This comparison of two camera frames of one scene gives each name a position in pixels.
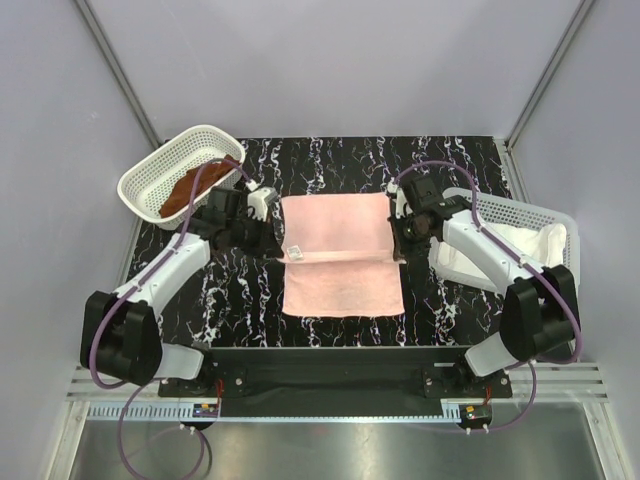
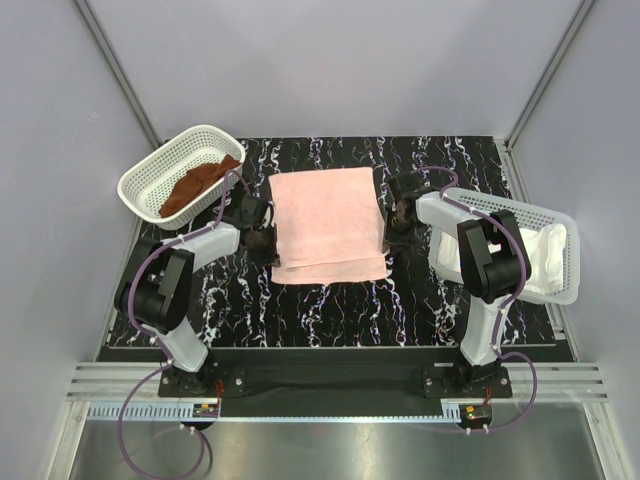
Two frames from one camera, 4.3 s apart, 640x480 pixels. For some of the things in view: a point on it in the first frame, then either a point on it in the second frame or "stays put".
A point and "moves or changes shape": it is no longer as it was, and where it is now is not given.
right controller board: [475, 415] stays put
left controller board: [202, 410] stays put
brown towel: [186, 184] stays put
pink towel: [338, 256] moves or changes shape
